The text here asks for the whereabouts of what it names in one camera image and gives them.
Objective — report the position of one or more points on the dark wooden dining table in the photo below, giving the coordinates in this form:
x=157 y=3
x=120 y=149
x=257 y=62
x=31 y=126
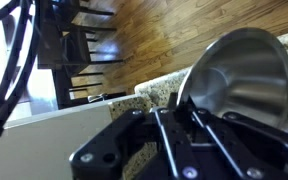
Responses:
x=49 y=43

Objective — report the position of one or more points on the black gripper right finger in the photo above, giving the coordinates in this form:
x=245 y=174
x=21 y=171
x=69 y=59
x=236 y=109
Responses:
x=257 y=146

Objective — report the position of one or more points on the dark wooden dining chair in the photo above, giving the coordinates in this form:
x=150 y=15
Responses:
x=80 y=46
x=84 y=87
x=84 y=11

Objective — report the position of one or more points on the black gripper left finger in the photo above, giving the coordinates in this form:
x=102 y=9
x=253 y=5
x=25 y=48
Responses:
x=117 y=146

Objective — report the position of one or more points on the white tall cabinet panel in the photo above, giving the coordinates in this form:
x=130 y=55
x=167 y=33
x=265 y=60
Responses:
x=50 y=143

